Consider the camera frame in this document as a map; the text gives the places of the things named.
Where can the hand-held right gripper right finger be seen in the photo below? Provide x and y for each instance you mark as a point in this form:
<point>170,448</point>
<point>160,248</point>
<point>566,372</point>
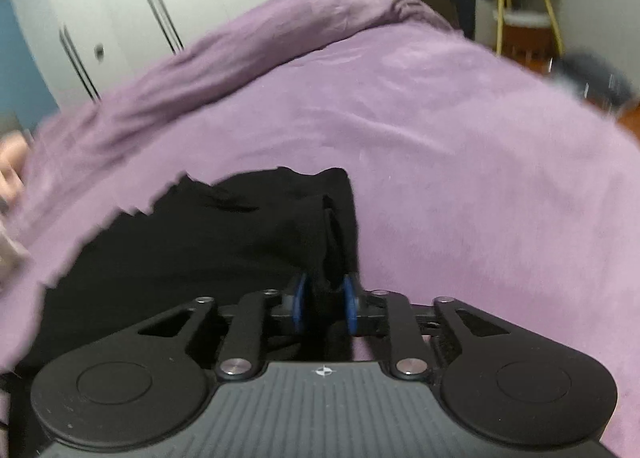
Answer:
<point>350,304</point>

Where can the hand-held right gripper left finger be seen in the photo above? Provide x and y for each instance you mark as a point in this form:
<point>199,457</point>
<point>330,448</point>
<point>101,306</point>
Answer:
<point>299,302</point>

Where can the black shirt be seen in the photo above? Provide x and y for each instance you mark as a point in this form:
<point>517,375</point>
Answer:
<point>200,258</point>

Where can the purple blanket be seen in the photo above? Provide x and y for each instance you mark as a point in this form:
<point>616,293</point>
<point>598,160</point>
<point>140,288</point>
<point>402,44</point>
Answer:
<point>400,153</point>

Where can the brown wooden stool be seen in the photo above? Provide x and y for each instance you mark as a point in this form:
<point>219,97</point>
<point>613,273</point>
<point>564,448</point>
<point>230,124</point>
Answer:
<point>525,41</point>

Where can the pink plush toy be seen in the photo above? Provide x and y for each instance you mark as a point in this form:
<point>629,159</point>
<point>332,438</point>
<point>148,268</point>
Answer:
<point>9,163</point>

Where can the black packet in plastic wrap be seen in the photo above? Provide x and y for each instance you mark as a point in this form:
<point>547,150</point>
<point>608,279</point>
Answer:
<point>592,76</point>

